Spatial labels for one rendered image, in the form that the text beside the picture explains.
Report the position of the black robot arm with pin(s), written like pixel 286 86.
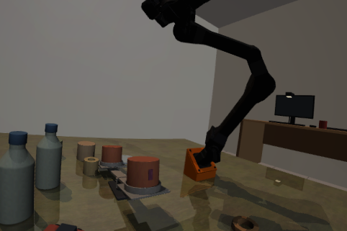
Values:
pixel 259 86

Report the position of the reddish-brown cylinder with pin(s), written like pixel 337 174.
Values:
pixel 111 153
pixel 142 171

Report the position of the grey bottle with dark blue cap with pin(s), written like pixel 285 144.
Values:
pixel 17 177
pixel 48 159

